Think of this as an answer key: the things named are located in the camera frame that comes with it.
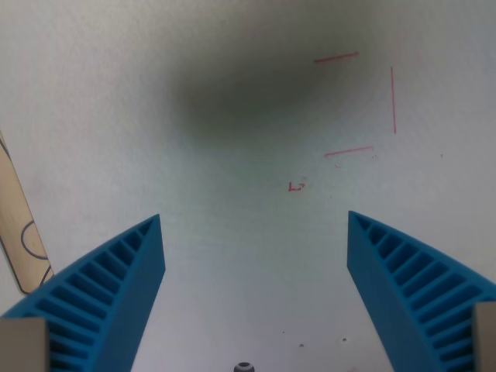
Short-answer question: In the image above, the wooden board with black lines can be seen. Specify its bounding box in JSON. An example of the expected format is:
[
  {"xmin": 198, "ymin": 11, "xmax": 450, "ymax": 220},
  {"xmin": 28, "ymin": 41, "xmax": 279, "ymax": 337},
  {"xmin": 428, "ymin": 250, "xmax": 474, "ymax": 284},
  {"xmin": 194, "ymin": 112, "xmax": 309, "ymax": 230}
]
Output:
[{"xmin": 0, "ymin": 129, "xmax": 55, "ymax": 295}]

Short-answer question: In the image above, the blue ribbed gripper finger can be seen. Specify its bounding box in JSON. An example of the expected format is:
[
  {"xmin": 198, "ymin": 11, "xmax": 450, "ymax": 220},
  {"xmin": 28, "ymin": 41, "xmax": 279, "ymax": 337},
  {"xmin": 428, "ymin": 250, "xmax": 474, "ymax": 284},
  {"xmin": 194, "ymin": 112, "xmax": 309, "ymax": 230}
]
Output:
[
  {"xmin": 346, "ymin": 210, "xmax": 496, "ymax": 372},
  {"xmin": 0, "ymin": 213, "xmax": 167, "ymax": 372}
]

